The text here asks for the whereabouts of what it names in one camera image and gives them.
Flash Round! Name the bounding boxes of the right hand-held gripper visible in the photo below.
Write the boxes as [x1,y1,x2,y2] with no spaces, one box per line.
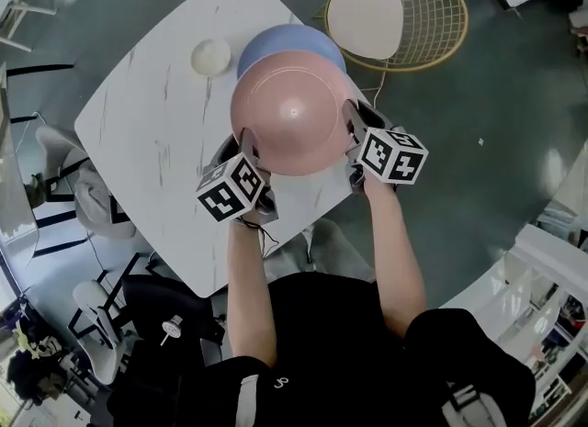
[344,99,429,195]

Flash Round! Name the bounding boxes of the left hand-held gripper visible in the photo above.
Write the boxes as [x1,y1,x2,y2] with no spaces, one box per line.
[196,129,280,227]

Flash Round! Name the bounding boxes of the pink big plate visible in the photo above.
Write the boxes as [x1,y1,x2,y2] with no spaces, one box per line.
[229,51,358,177]

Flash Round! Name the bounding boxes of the blue big plate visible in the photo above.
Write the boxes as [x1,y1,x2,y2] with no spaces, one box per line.
[237,24,348,81]

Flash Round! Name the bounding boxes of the person's left forearm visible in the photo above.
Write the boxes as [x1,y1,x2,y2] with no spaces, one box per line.
[225,216,279,369]

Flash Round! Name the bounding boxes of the person's right forearm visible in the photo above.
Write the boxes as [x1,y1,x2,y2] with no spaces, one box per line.
[362,179,428,339]

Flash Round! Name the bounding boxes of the small cream bowl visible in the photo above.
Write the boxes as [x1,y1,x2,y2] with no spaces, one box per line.
[190,38,232,77]

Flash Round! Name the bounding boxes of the cream seat cushion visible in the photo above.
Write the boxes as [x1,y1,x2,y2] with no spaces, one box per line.
[326,0,405,62]

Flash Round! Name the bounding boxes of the person's grey trousers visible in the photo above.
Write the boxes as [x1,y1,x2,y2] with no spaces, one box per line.
[261,218,378,284]

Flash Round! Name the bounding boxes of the grey bundled cloth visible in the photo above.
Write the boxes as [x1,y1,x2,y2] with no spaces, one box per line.
[74,170,137,239]

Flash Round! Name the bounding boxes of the black office chair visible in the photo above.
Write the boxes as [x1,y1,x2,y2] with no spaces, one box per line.
[107,273,226,427]

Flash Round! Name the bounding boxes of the grey upholstered chair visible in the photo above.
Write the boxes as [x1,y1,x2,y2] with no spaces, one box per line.
[35,125,139,241]

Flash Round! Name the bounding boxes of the light grey shell chair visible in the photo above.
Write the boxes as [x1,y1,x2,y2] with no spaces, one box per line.
[68,277,139,388]

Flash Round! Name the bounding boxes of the white stair balustrade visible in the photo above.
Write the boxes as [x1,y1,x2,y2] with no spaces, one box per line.
[438,222,588,427]

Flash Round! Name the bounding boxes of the person's black shirt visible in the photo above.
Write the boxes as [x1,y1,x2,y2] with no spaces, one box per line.
[201,271,537,427]

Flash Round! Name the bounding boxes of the grey oval table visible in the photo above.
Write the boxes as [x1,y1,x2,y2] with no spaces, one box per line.
[0,62,38,245]

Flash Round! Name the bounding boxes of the black wrist cord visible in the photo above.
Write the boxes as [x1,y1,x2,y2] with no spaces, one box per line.
[236,216,282,259]

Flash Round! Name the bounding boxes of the gold wire chair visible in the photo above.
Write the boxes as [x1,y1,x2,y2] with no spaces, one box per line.
[314,0,469,100]

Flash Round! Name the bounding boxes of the white backpack strap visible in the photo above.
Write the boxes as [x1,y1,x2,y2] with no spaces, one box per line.
[236,373,261,427]
[440,383,506,427]

